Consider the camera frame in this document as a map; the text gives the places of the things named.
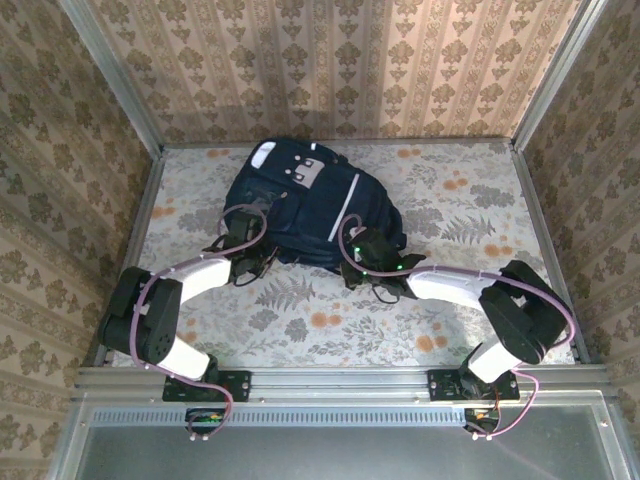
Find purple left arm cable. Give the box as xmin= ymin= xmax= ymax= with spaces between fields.
xmin=130 ymin=203 xmax=269 ymax=442

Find aluminium back rail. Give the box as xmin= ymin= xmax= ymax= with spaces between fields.
xmin=162 ymin=137 xmax=516 ymax=149

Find aluminium frame post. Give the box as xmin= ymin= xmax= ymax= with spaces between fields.
xmin=57 ymin=0 xmax=166 ymax=159
xmin=509 ymin=0 xmax=611 ymax=154

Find floral table cover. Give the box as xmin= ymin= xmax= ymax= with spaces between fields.
xmin=112 ymin=142 xmax=576 ymax=369

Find aluminium side rail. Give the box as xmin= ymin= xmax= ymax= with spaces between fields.
xmin=509 ymin=142 xmax=591 ymax=364
xmin=92 ymin=147 xmax=166 ymax=369

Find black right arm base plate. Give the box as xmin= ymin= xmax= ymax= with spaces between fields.
xmin=427 ymin=368 xmax=521 ymax=402

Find slotted metal vent strip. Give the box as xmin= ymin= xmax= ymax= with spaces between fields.
xmin=89 ymin=407 xmax=469 ymax=427

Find black controller board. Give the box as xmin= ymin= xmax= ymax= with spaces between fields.
xmin=184 ymin=407 xmax=226 ymax=435
xmin=463 ymin=407 xmax=501 ymax=436

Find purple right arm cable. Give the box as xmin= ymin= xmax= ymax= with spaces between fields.
xmin=334 ymin=213 xmax=575 ymax=441

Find navy blue backpack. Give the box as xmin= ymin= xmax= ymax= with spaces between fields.
xmin=222 ymin=137 xmax=407 ymax=275

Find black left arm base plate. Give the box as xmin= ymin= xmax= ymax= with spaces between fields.
xmin=162 ymin=369 xmax=252 ymax=404

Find aluminium front rail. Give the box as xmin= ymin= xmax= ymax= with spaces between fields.
xmin=74 ymin=364 xmax=614 ymax=401

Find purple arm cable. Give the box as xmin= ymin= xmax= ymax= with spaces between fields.
xmin=130 ymin=203 xmax=269 ymax=442
xmin=334 ymin=213 xmax=575 ymax=441

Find steel cover sheet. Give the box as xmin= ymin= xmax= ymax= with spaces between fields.
xmin=47 ymin=399 xmax=636 ymax=480

